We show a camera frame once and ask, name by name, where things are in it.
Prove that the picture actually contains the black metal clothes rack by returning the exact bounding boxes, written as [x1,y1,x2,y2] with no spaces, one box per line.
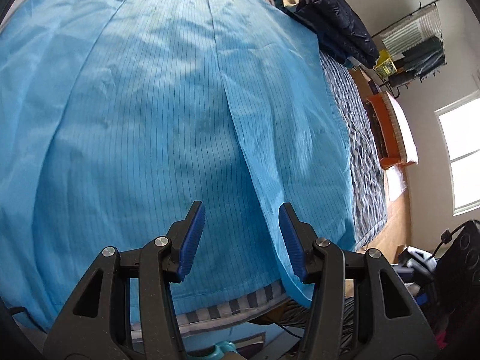
[373,0,447,98]

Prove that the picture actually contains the striped hanging towel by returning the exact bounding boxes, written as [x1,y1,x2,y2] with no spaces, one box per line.
[379,4,443,56]

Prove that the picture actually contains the dark hanging clothes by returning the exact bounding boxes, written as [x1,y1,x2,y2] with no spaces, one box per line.
[388,36,446,88]

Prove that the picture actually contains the light blue striped garment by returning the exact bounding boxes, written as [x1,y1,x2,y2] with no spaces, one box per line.
[1,0,355,329]

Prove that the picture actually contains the yellow crate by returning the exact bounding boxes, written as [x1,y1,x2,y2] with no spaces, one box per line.
[373,49,397,80]

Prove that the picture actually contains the striped bed quilt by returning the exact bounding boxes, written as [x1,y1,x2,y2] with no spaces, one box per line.
[128,0,389,340]

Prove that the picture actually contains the dark navy puffer jacket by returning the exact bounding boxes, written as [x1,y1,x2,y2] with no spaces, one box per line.
[274,0,380,68]

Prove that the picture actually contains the white framed window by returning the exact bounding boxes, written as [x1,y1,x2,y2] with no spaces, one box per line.
[435,91,480,216]

